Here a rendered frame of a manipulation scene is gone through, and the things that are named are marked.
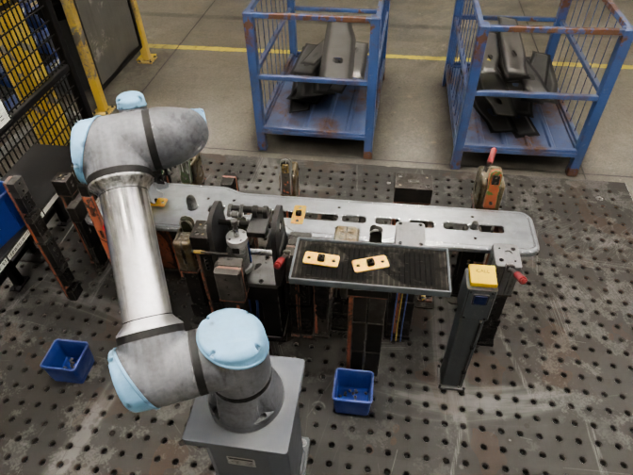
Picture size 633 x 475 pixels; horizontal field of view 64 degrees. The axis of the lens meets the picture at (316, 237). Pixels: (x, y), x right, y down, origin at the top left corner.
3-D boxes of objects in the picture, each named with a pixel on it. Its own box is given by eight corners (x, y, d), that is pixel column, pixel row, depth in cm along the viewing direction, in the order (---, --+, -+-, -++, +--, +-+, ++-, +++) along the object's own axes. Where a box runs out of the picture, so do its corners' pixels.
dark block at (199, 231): (235, 314, 168) (214, 220, 138) (229, 332, 163) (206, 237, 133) (219, 313, 168) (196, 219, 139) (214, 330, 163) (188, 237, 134)
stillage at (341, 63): (292, 72, 442) (284, -50, 376) (384, 77, 431) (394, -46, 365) (257, 150, 358) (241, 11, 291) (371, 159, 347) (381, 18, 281)
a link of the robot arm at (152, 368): (207, 399, 84) (144, 95, 92) (113, 424, 81) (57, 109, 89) (211, 391, 95) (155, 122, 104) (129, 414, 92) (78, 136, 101)
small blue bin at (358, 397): (372, 387, 148) (374, 370, 141) (370, 419, 141) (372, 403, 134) (335, 383, 149) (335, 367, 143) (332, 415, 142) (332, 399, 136)
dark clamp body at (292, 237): (322, 311, 168) (320, 226, 142) (316, 345, 159) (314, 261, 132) (290, 308, 169) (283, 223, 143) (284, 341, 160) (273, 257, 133)
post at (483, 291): (462, 368, 151) (495, 269, 121) (464, 391, 146) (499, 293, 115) (436, 366, 152) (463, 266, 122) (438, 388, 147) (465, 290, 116)
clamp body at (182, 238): (224, 303, 171) (205, 221, 145) (216, 331, 163) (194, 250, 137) (198, 301, 172) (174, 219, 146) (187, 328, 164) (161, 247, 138)
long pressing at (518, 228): (528, 208, 159) (529, 204, 158) (542, 260, 143) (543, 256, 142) (110, 180, 174) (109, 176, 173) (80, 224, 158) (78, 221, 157)
